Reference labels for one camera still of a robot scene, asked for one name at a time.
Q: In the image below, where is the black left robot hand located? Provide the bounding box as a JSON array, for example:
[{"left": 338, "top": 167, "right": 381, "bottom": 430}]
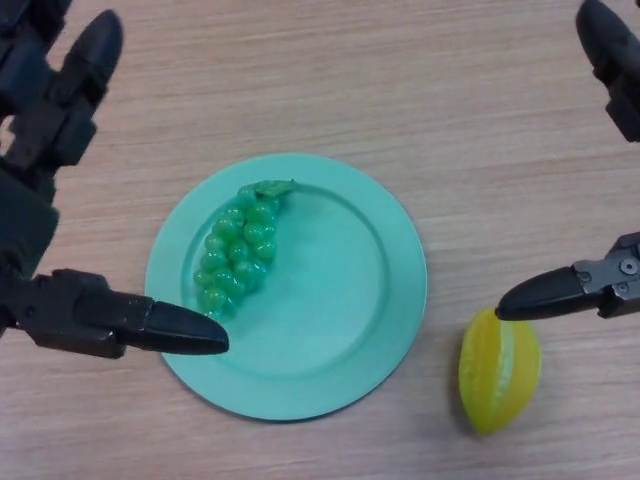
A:
[{"left": 0, "top": 0, "right": 230, "bottom": 360}]

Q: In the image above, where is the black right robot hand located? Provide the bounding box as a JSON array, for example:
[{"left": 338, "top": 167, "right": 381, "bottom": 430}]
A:
[{"left": 496, "top": 0, "right": 640, "bottom": 322}]

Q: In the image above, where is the green grapes bunch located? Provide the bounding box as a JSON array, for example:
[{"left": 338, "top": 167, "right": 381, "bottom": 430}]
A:
[{"left": 192, "top": 179, "right": 297, "bottom": 321}]

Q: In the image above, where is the teal round plate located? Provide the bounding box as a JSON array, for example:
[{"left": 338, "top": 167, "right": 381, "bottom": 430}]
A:
[{"left": 144, "top": 152, "right": 429, "bottom": 424}]

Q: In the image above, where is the yellow starfruit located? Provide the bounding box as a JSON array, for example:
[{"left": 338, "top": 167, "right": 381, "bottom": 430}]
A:
[{"left": 458, "top": 307, "right": 543, "bottom": 436}]

